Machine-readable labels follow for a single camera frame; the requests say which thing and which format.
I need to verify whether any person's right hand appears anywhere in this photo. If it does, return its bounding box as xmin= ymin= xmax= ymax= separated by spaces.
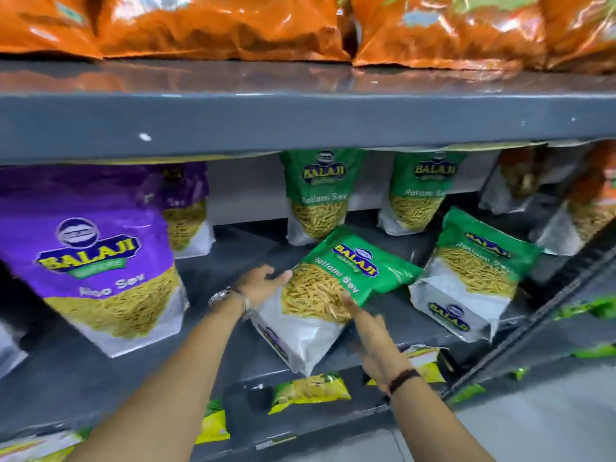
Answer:
xmin=339 ymin=291 xmax=411 ymax=386

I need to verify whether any person's left hand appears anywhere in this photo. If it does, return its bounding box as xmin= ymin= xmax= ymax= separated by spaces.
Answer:
xmin=236 ymin=264 xmax=293 ymax=312

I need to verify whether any person's left forearm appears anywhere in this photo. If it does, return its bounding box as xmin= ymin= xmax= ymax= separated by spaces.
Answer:
xmin=66 ymin=299 xmax=244 ymax=462

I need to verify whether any person's right forearm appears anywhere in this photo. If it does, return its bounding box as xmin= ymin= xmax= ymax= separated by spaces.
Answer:
xmin=389 ymin=375 xmax=497 ymax=462

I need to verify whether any silver wristwatch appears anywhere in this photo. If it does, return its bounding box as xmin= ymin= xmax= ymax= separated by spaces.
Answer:
xmin=208 ymin=286 xmax=252 ymax=323

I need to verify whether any yellow-green snack packet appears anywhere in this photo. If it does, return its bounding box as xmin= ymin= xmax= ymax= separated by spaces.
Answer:
xmin=366 ymin=345 xmax=449 ymax=387
xmin=0 ymin=427 xmax=92 ymax=462
xmin=268 ymin=373 xmax=352 ymax=415
xmin=194 ymin=399 xmax=231 ymax=446

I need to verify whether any purple snack packet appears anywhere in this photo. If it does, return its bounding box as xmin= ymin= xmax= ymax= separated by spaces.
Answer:
xmin=144 ymin=162 xmax=216 ymax=260
xmin=0 ymin=164 xmax=190 ymax=359

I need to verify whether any bright green snack packet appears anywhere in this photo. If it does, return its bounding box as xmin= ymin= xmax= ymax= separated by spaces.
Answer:
xmin=572 ymin=343 xmax=616 ymax=360
xmin=552 ymin=295 xmax=616 ymax=321
xmin=447 ymin=383 xmax=488 ymax=406

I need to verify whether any grey metal shelf rack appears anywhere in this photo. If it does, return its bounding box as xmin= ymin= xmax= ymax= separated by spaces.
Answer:
xmin=0 ymin=57 xmax=616 ymax=462

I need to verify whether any orange and white snack packet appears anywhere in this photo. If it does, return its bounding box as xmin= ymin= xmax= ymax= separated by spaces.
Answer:
xmin=478 ymin=146 xmax=552 ymax=215
xmin=533 ymin=141 xmax=616 ymax=258

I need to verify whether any orange snack bag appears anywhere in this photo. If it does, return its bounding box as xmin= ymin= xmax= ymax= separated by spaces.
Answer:
xmin=539 ymin=0 xmax=616 ymax=75
xmin=0 ymin=0 xmax=103 ymax=61
xmin=94 ymin=0 xmax=353 ymax=63
xmin=350 ymin=0 xmax=550 ymax=73

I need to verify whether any dark beaded bracelet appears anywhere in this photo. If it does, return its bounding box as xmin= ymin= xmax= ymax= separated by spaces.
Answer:
xmin=385 ymin=368 xmax=422 ymax=397

